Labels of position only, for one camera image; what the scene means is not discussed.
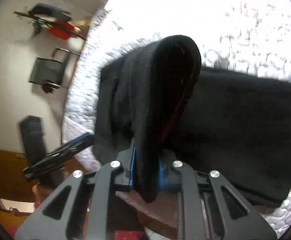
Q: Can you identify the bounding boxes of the black pants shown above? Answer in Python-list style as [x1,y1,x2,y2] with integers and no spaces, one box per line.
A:
[92,35,291,207]

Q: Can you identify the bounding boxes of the left operator hand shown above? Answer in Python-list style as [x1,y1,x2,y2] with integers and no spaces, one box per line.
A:
[32,183,55,209]

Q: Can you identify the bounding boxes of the black office chair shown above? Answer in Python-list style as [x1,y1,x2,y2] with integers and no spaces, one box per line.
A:
[28,47,80,94]

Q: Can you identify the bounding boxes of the white quilted bed mattress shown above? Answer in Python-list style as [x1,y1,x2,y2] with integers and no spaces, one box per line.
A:
[61,0,291,239]

